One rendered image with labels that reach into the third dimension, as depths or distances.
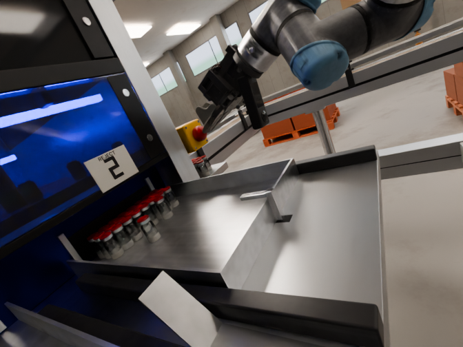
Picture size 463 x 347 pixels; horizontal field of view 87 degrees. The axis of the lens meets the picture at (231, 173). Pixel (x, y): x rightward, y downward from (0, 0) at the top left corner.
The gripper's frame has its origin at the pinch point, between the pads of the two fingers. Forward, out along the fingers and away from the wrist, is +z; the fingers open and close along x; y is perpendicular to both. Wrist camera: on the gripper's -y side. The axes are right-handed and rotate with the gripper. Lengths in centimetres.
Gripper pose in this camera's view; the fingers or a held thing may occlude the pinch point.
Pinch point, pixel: (208, 131)
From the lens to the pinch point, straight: 64.1
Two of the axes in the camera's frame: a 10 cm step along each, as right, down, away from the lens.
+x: -4.5, 4.5, -7.7
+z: -5.6, 5.3, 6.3
